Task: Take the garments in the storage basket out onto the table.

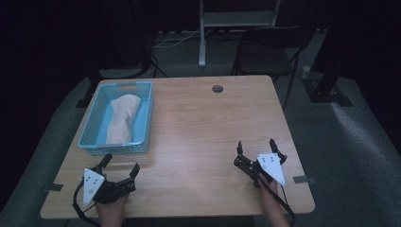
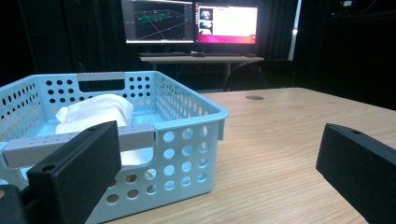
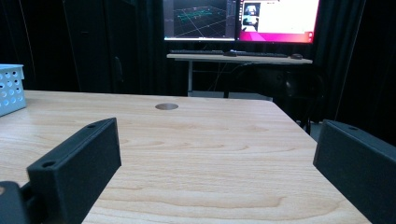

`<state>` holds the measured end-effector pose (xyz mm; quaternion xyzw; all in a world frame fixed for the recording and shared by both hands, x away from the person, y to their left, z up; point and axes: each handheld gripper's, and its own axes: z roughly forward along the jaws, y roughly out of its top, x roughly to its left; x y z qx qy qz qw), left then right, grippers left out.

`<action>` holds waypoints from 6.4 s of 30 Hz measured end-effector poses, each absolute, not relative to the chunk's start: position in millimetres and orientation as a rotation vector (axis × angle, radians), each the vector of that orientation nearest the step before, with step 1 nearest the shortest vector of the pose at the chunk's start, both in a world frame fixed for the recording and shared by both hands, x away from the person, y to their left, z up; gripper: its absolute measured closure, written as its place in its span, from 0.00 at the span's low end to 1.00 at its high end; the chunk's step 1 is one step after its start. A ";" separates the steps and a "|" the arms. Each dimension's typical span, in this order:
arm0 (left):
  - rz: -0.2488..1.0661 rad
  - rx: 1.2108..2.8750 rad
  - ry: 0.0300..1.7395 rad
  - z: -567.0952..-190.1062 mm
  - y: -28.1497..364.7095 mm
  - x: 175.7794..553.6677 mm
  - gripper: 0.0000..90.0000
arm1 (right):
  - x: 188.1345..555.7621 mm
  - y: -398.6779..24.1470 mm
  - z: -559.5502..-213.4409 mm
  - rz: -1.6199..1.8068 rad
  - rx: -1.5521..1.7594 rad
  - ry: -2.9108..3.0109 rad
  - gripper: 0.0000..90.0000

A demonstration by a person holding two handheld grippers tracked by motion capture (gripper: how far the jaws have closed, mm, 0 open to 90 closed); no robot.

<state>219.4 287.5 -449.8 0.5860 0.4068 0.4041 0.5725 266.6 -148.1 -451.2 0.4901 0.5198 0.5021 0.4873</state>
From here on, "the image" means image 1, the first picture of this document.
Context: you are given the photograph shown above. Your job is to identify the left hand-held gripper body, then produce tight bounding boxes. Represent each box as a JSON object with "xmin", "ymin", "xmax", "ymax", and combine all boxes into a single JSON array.
[{"xmin": 82, "ymin": 164, "xmax": 137, "ymax": 208}]

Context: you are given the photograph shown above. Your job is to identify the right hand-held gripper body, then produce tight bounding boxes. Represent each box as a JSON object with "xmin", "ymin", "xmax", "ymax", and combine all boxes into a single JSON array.
[{"xmin": 233, "ymin": 152, "xmax": 288, "ymax": 189}]

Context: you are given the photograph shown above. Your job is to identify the blue plastic basket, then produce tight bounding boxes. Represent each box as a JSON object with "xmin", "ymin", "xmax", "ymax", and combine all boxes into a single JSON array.
[{"xmin": 78, "ymin": 80, "xmax": 154, "ymax": 157}]

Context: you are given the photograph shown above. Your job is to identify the beige cloth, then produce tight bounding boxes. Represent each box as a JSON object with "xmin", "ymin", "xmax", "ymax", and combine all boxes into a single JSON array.
[{"xmin": 105, "ymin": 94, "xmax": 142, "ymax": 146}]

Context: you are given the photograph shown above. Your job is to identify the person's left hand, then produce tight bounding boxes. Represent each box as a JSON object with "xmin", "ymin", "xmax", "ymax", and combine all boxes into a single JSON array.
[{"xmin": 95, "ymin": 193, "xmax": 131, "ymax": 227}]

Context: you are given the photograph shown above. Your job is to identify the person's right hand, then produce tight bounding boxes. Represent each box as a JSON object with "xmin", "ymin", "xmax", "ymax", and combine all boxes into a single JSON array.
[{"xmin": 258, "ymin": 174, "xmax": 280, "ymax": 207}]

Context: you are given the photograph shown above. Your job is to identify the black metal stand base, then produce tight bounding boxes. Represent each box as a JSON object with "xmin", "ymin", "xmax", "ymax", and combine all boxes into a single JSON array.
[{"xmin": 301, "ymin": 27, "xmax": 355, "ymax": 108}]

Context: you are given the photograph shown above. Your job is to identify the black chair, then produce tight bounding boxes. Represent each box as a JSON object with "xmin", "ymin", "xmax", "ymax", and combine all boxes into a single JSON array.
[{"xmin": 231, "ymin": 26, "xmax": 312, "ymax": 111}]

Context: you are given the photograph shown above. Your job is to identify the grey metal stand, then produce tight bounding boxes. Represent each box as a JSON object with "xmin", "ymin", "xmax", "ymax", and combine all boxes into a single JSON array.
[{"xmin": 198, "ymin": 0, "xmax": 282, "ymax": 68}]

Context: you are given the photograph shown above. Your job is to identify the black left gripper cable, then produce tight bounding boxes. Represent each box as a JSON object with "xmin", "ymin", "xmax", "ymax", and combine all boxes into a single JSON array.
[{"xmin": 72, "ymin": 181, "xmax": 102, "ymax": 227}]

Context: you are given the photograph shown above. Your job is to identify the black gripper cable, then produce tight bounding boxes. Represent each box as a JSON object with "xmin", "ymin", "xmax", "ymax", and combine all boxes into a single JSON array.
[
  {"xmin": 260, "ymin": 176, "xmax": 297, "ymax": 227},
  {"xmin": 72, "ymin": 181, "xmax": 102, "ymax": 227}
]

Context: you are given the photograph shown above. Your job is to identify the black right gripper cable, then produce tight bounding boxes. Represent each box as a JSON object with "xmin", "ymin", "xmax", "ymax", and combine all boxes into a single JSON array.
[{"xmin": 260, "ymin": 176, "xmax": 297, "ymax": 227}]

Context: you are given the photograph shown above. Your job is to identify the black floor cables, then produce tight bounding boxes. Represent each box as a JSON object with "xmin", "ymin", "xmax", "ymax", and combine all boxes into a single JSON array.
[{"xmin": 148, "ymin": 55, "xmax": 170, "ymax": 79}]

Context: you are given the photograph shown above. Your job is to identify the white floor cable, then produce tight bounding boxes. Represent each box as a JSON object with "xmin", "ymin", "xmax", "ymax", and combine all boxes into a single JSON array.
[{"xmin": 152, "ymin": 27, "xmax": 213, "ymax": 49}]

